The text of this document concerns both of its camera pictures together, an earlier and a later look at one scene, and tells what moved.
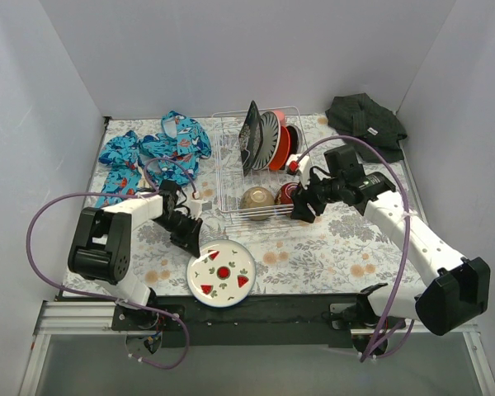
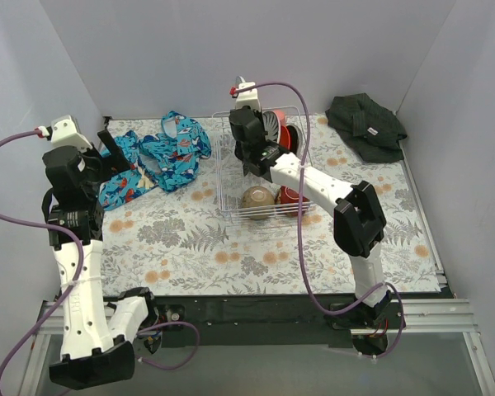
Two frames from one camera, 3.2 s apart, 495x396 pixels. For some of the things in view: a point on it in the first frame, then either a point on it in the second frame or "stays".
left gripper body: (183, 229) to (97, 157)
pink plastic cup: (281, 117) stays
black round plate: (295, 139) stays
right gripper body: (310, 198) to (245, 124)
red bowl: (283, 202) stays
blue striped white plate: (271, 134) stays
